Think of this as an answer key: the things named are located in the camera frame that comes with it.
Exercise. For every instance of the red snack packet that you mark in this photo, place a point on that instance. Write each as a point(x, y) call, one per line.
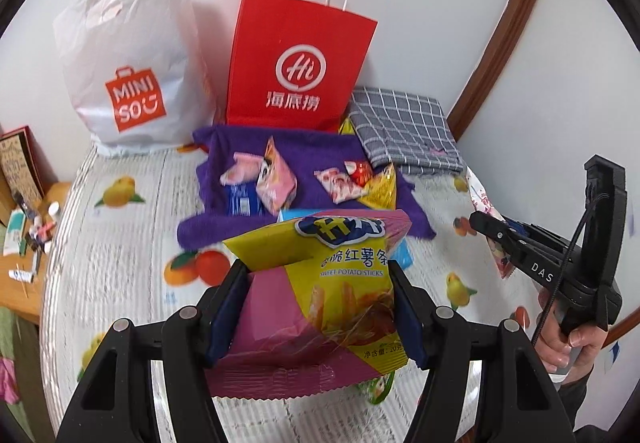
point(361, 173)

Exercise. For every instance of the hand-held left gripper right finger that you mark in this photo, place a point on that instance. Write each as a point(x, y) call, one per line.
point(407, 318)

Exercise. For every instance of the wooden desk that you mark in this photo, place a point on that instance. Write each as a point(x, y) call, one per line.
point(20, 295)

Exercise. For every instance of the grey checked cloth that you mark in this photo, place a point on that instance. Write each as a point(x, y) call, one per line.
point(405, 128)

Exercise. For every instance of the pink and white snack packet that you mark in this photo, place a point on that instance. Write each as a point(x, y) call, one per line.
point(342, 185)

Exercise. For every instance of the floral cloth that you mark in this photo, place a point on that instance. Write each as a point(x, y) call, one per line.
point(20, 373)

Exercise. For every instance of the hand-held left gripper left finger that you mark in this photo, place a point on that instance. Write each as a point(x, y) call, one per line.
point(227, 318)

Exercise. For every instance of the yellow and pink snack packet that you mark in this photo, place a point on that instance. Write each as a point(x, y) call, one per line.
point(340, 283)

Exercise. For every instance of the gold snack packet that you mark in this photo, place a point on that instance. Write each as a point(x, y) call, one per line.
point(382, 190)

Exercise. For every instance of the person's right forearm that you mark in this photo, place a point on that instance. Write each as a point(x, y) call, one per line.
point(600, 403)

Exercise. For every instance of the white plastic shopping bag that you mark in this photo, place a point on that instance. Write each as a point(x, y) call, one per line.
point(140, 33)

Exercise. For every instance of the person's right hand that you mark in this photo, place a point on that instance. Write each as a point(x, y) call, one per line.
point(580, 348)

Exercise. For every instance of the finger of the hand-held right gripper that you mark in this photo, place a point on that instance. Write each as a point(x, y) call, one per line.
point(535, 265)
point(545, 237)

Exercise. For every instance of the dark blue snack packet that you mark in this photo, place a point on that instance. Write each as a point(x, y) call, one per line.
point(242, 200)

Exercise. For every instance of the green snack packet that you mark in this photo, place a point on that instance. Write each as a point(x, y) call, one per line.
point(377, 390)

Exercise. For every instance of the wooden picture frame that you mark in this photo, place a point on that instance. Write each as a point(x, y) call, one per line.
point(20, 168)

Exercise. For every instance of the purple towel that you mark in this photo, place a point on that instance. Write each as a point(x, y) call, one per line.
point(310, 153)

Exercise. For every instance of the teal and white box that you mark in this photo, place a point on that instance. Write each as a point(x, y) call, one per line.
point(14, 233)

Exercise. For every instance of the white and pink printed packet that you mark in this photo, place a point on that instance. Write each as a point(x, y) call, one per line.
point(487, 203)

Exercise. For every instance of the white tube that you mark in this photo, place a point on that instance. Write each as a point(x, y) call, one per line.
point(20, 276)

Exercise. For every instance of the fruit print table cover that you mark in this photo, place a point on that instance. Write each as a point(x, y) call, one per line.
point(125, 233)

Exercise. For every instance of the small pink snack packet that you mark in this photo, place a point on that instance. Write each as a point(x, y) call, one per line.
point(240, 170)

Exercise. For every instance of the pink and orange snack packet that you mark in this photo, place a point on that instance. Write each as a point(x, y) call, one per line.
point(277, 183)

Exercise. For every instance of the brown wooden door frame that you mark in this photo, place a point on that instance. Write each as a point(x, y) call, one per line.
point(500, 33)

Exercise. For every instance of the red paper bag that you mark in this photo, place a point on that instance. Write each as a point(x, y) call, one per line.
point(260, 33)

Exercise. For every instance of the small white bottle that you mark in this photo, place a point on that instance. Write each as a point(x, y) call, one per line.
point(53, 209)

